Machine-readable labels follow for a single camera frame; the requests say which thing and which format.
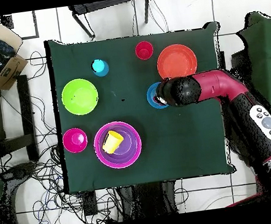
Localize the blue bowl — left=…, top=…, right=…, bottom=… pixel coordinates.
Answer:
left=144, top=81, right=170, bottom=111

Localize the yellow cup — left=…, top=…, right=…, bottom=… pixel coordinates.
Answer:
left=100, top=129, right=127, bottom=155

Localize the purple bowl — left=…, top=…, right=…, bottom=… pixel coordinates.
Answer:
left=95, top=122, right=143, bottom=166

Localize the large pink bowl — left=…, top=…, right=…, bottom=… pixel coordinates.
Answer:
left=91, top=118, right=146, bottom=172

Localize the red cup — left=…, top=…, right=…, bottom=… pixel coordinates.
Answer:
left=134, top=39, right=155, bottom=61

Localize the dark green tablecloth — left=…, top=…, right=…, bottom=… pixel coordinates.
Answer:
left=43, top=17, right=239, bottom=196

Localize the light blue cup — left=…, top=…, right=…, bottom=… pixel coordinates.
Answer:
left=91, top=58, right=111, bottom=79

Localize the green bowl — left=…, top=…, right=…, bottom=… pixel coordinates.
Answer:
left=59, top=76, right=101, bottom=118

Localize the orange bowl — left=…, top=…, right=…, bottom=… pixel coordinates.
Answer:
left=154, top=41, right=200, bottom=82

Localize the small crimson bowl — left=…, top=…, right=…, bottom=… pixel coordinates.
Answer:
left=61, top=126, right=90, bottom=155

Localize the black cabinet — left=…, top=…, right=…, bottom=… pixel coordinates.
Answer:
left=227, top=48, right=251, bottom=73

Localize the black caster leg with knob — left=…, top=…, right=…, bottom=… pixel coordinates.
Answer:
left=0, top=160, right=41, bottom=190

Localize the cardboard box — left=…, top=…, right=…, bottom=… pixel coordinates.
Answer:
left=0, top=12, right=32, bottom=92

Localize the tangle of black cables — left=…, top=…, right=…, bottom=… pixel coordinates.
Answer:
left=0, top=42, right=126, bottom=224

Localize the black bench frame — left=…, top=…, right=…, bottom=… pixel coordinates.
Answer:
left=0, top=74, right=40, bottom=166

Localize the black metal chair frame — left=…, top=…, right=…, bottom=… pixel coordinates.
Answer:
left=67, top=0, right=155, bottom=42

